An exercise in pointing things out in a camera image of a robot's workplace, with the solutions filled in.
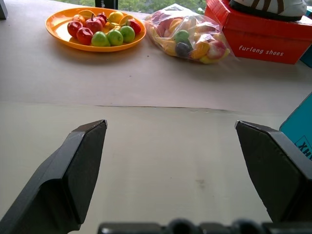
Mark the purple toy fruit in bag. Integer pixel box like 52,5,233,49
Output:
175,42,192,57

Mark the green toy apple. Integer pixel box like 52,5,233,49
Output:
91,31,111,47
119,25,136,43
106,29,124,47

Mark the toy orange slice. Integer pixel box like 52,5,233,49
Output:
119,15,135,25
78,9,95,18

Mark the green toy fruit in bag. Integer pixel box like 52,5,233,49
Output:
174,29,191,44

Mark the teal cardboard box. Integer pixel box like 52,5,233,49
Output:
279,92,312,163

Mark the dark teal block corner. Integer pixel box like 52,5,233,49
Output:
299,49,312,69

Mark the white sneaker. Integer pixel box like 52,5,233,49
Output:
228,0,309,22

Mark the orange toy peach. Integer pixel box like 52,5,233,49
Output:
71,14,86,25

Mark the red toy apple with stem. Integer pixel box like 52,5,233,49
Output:
85,13,103,34

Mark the grey post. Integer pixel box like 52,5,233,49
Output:
0,0,8,20

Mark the orange plastic plate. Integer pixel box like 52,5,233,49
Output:
45,6,147,53

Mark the orange toy fruit in bag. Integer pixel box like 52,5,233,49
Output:
190,41,210,60

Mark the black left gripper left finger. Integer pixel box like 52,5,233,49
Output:
0,119,108,234

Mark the red shoe box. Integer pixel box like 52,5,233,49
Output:
204,0,312,65

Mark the pink toy peach in bag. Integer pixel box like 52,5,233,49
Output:
207,40,227,60

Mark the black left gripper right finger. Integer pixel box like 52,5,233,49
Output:
234,120,312,224

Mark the yellow toy lemon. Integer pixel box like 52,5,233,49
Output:
107,11,124,24

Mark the clear plastic bag of fruit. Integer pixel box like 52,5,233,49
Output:
143,3,241,65

